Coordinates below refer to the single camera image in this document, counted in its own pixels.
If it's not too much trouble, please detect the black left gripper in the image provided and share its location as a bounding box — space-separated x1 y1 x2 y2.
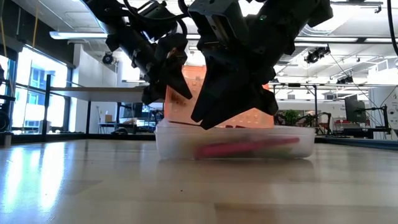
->
141 32 193 106

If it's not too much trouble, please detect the pink pen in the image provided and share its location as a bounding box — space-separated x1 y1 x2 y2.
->
195 136 301 159

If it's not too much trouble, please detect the ribbed right wrist camera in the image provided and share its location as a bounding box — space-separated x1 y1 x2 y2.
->
188 0 249 52

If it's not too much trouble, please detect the black metal rail structure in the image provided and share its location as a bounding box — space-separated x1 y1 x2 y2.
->
269 82 398 125

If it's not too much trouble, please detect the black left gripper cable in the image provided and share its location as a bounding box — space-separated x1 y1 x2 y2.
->
123 0 189 37

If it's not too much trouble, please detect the orange wooden pencil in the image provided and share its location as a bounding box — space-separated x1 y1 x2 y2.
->
169 119 203 127

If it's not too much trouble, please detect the orange-lidded clear pencil case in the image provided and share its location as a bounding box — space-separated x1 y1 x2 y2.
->
154 64 317 161

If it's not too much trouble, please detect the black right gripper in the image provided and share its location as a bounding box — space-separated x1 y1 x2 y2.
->
190 37 296 131

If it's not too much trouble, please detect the black computer monitor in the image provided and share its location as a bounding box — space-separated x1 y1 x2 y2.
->
344 94 368 124

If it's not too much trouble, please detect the green potted plant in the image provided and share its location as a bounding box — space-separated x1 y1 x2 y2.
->
281 108 300 127

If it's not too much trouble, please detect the long fluorescent ceiling light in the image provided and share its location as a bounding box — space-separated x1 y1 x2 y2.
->
294 36 398 44
49 30 108 40

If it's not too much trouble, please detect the yellow hanging strap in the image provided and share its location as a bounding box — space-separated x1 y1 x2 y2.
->
32 0 40 47

